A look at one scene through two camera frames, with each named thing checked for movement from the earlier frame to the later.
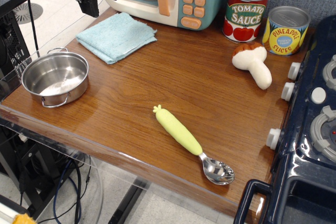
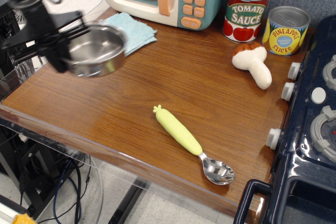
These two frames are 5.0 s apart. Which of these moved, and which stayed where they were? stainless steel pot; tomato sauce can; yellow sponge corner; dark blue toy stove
Moved: stainless steel pot
Stayed: yellow sponge corner; dark blue toy stove; tomato sauce can
